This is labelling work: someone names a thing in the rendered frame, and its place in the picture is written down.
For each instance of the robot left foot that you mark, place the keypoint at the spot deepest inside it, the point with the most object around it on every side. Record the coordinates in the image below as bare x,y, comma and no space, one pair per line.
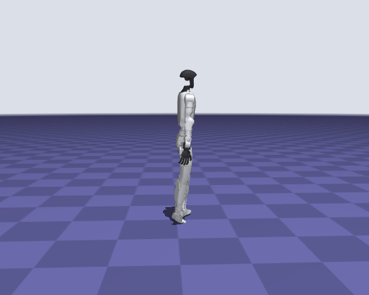
183,213

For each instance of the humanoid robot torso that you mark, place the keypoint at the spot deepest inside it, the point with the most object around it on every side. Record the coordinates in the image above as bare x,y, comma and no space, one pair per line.
181,115

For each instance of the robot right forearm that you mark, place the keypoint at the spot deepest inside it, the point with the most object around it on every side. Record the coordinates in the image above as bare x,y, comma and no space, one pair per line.
188,132

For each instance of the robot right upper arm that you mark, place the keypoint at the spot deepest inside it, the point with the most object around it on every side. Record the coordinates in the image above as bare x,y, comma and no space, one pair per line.
189,102

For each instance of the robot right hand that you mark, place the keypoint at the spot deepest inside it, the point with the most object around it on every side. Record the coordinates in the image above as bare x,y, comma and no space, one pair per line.
185,155

